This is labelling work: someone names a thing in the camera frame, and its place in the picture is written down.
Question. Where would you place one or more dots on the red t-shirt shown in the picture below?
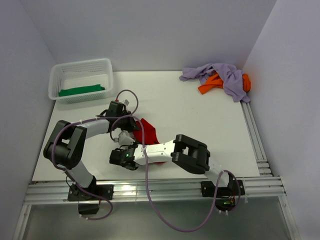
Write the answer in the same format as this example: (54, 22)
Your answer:
(150, 136)

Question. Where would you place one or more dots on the lavender t-shirt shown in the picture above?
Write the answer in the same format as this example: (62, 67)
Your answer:
(232, 78)

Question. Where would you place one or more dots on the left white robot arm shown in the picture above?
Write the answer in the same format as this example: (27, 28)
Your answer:
(65, 147)

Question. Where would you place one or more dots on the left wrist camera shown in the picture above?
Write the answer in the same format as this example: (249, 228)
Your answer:
(117, 109)

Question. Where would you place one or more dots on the orange t-shirt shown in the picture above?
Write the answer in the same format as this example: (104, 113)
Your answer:
(216, 82)

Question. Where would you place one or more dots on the rolled green t-shirt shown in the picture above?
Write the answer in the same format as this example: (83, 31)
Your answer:
(81, 90)

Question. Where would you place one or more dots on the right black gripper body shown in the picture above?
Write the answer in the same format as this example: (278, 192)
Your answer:
(136, 168)

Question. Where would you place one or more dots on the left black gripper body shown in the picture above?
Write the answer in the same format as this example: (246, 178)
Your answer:
(125, 122)

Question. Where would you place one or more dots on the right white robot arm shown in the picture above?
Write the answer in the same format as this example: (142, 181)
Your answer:
(187, 153)

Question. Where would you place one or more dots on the white plastic basket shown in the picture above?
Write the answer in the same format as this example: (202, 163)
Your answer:
(78, 74)

